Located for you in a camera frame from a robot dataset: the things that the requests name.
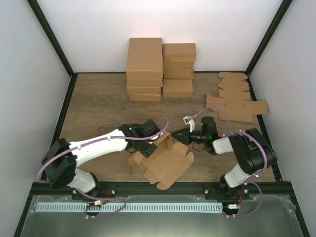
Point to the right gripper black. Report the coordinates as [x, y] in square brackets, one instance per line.
[185, 138]

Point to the top small folded cardboard box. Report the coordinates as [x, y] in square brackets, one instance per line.
[179, 52]

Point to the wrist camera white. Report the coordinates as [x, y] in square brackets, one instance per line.
[188, 120]
[156, 137]

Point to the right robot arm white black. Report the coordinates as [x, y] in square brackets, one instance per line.
[253, 152]

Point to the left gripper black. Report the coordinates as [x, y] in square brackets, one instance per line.
[147, 152]

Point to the grey metal base plate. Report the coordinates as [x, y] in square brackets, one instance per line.
[267, 216]

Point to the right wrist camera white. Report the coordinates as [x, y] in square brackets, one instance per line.
[188, 120]

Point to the bottom large folded box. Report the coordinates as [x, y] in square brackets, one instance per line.
[145, 97]

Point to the top large folded cardboard box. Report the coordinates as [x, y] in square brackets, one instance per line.
[144, 59]

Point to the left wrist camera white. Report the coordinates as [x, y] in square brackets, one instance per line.
[156, 137]

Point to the light blue slotted cable duct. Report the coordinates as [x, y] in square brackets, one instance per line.
[199, 207]

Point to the bottom small folded box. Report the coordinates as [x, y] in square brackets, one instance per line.
[178, 88]

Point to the stack of flat cardboard blanks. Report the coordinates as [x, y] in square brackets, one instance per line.
[235, 100]

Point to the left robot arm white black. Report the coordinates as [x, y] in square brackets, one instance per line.
[62, 161]

